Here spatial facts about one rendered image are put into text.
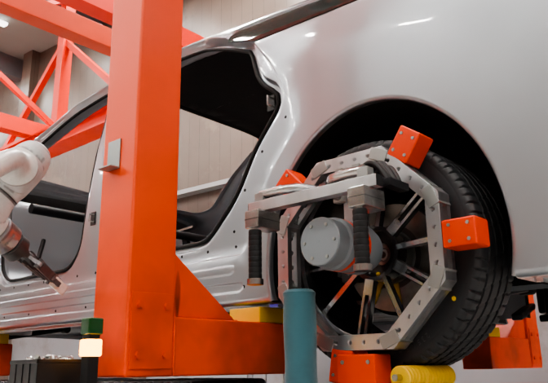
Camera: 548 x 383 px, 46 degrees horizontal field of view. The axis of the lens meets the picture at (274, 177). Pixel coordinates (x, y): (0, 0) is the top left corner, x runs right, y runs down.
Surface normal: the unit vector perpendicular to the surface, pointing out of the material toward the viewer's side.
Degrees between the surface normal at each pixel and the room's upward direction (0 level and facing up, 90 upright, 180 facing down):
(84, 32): 90
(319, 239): 90
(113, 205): 90
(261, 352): 90
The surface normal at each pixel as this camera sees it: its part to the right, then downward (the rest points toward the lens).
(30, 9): 0.75, -0.20
